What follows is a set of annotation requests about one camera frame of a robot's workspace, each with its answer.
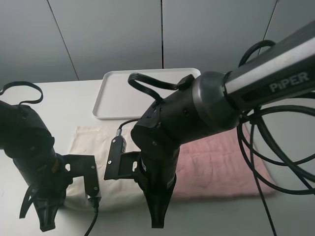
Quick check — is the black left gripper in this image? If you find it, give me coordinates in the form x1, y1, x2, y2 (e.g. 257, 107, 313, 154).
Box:
24, 170, 73, 232

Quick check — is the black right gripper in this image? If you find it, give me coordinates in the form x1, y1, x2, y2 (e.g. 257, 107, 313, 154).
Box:
135, 169, 177, 228

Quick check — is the cream white towel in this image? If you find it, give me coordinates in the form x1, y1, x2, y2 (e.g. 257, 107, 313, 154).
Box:
64, 124, 145, 211

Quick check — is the pink towel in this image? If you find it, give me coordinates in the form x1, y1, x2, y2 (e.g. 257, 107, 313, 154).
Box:
169, 124, 276, 201

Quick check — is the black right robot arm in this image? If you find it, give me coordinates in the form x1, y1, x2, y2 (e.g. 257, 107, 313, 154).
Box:
128, 23, 315, 228

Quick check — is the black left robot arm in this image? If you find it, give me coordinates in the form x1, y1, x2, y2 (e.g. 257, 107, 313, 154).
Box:
0, 102, 72, 232

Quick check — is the white plastic tray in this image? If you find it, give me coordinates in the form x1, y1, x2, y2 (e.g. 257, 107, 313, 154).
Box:
92, 68, 201, 120

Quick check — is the black left camera cable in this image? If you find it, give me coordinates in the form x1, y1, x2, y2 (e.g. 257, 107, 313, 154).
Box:
84, 196, 100, 236

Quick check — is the black camera cable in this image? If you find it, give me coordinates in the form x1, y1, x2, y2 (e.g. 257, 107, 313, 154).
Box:
116, 118, 140, 137
84, 196, 100, 236

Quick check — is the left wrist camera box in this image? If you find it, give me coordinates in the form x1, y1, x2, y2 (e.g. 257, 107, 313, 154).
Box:
83, 155, 101, 199

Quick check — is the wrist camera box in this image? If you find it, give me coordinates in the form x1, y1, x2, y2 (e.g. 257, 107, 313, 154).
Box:
83, 155, 101, 199
104, 135, 128, 180

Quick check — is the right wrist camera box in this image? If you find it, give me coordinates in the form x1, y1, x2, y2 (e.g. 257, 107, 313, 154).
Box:
104, 135, 128, 180

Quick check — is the black right camera cable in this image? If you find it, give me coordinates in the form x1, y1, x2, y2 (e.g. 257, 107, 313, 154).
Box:
116, 118, 140, 137

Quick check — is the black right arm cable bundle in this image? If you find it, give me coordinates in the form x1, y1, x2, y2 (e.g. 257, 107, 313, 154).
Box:
237, 40, 315, 236

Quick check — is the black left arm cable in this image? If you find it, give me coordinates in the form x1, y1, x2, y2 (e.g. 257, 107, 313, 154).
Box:
0, 82, 44, 106

